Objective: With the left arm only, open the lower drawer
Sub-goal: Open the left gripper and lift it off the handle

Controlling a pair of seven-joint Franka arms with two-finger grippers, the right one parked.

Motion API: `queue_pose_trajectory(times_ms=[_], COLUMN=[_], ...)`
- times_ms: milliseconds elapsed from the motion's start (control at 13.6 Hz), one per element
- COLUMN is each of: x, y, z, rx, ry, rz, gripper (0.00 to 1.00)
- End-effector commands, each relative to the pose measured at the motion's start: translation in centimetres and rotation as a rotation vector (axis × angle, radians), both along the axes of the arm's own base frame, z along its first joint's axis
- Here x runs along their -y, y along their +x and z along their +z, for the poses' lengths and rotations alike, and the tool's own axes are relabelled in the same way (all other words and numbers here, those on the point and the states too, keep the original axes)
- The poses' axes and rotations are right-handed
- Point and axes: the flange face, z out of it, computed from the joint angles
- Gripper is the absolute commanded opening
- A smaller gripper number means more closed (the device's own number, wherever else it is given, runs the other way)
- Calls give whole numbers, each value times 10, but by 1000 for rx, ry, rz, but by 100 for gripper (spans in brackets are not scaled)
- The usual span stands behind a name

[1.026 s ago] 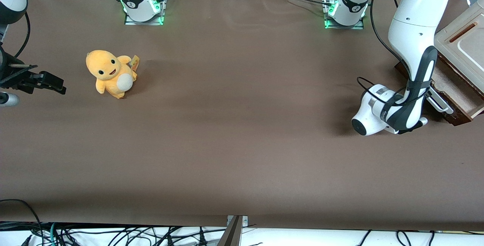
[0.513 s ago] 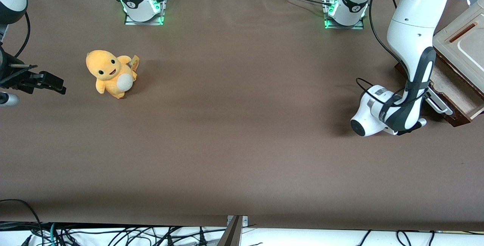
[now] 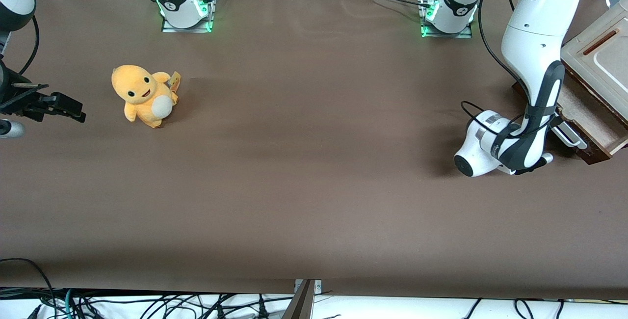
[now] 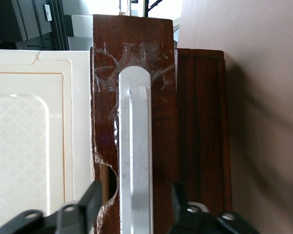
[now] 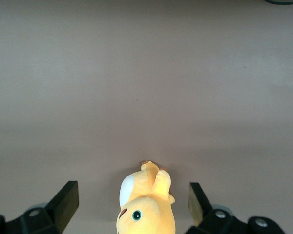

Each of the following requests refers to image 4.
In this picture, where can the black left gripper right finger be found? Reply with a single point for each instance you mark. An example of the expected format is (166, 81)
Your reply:
(193, 221)

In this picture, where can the clear adhesive tape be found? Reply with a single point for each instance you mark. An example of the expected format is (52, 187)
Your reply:
(136, 53)

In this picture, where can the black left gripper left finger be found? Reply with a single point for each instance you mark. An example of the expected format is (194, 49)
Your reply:
(83, 214)

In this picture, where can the dark wooden base board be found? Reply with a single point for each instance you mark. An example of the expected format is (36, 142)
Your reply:
(202, 122)

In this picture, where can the dark grey storage cabinet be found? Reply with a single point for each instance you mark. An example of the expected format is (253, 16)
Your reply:
(14, 19)

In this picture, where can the cream plastic drawer cabinet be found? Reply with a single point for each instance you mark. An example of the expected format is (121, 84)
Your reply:
(27, 134)

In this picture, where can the dark wooden drawer front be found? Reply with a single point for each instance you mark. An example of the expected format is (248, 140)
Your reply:
(163, 146)

